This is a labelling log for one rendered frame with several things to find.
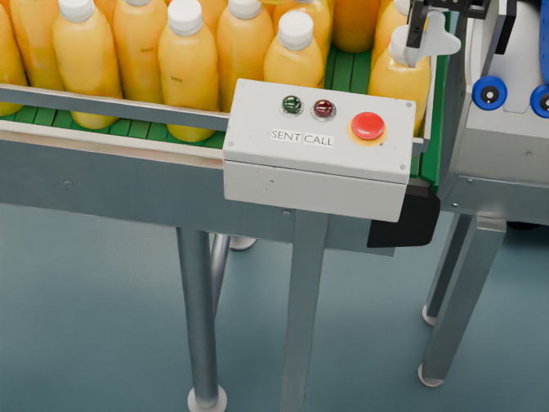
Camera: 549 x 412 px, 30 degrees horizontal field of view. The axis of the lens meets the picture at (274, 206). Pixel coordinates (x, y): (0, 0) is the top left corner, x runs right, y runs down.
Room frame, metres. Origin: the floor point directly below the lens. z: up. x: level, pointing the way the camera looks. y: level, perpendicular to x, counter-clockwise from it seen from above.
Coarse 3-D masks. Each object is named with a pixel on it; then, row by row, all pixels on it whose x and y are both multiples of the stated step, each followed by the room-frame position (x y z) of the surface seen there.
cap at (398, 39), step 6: (396, 30) 0.80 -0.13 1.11; (402, 30) 0.80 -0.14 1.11; (396, 36) 0.79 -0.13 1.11; (402, 36) 0.79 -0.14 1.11; (396, 42) 0.78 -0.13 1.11; (402, 42) 0.78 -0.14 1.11; (396, 48) 0.77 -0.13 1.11; (402, 48) 0.77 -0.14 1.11; (396, 54) 0.77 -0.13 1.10; (402, 54) 0.77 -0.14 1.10
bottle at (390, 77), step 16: (384, 64) 0.78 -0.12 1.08; (400, 64) 0.77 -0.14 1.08; (416, 64) 0.77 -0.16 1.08; (384, 80) 0.76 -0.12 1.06; (400, 80) 0.76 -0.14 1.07; (416, 80) 0.76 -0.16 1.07; (384, 96) 0.76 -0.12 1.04; (400, 96) 0.75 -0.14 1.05; (416, 96) 0.75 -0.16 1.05; (416, 112) 0.76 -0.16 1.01; (416, 128) 0.76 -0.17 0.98
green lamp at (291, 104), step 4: (288, 96) 0.70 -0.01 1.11; (292, 96) 0.70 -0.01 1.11; (296, 96) 0.70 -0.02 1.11; (284, 100) 0.69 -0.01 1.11; (288, 100) 0.69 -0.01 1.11; (292, 100) 0.69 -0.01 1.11; (296, 100) 0.69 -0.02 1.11; (300, 100) 0.69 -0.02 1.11; (284, 104) 0.69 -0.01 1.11; (288, 104) 0.69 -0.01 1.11; (292, 104) 0.69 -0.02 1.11; (296, 104) 0.69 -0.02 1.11; (300, 104) 0.69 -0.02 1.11; (284, 108) 0.68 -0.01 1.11; (288, 108) 0.68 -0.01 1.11; (292, 108) 0.68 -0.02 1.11; (296, 108) 0.68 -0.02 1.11; (300, 108) 0.69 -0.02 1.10; (288, 112) 0.68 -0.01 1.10; (292, 112) 0.68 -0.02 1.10; (296, 112) 0.68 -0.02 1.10
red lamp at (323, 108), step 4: (320, 100) 0.69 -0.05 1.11; (324, 100) 0.69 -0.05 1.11; (316, 104) 0.69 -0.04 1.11; (320, 104) 0.69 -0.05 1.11; (324, 104) 0.69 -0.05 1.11; (328, 104) 0.69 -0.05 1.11; (332, 104) 0.69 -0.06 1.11; (316, 108) 0.68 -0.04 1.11; (320, 108) 0.68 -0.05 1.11; (324, 108) 0.68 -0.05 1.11; (328, 108) 0.68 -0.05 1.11; (332, 108) 0.68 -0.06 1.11; (316, 112) 0.68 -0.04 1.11; (320, 112) 0.68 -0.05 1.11; (324, 112) 0.68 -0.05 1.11; (328, 112) 0.68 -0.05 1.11; (332, 112) 0.68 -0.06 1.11; (320, 116) 0.68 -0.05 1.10; (324, 116) 0.68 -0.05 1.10; (328, 116) 0.68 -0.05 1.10
